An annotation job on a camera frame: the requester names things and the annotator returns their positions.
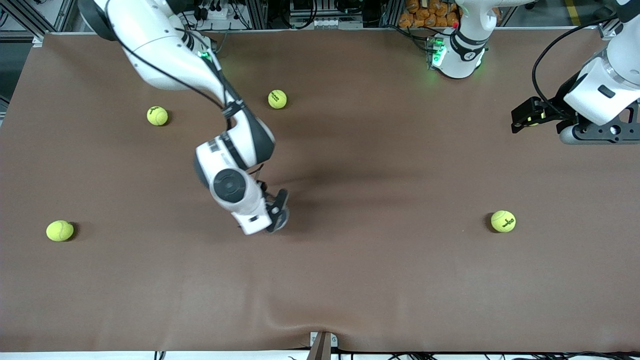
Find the aluminium profile frame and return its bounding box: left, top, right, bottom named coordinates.
left=0, top=0, right=640, bottom=46

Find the bag of orange objects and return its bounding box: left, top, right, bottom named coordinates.
left=398, top=0, right=461, bottom=29

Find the brown table mat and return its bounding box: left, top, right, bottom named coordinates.
left=0, top=29, right=640, bottom=353

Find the yellow tennis ball Wilson print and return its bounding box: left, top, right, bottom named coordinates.
left=490, top=210, right=517, bottom=233

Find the metal clamp with brown bar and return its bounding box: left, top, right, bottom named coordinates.
left=309, top=331, right=339, bottom=360

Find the grey electronics unit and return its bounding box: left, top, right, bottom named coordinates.
left=289, top=0, right=364, bottom=29

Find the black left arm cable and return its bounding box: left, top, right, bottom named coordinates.
left=531, top=15, right=621, bottom=108

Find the white power strip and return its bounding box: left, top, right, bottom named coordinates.
left=197, top=4, right=232, bottom=22

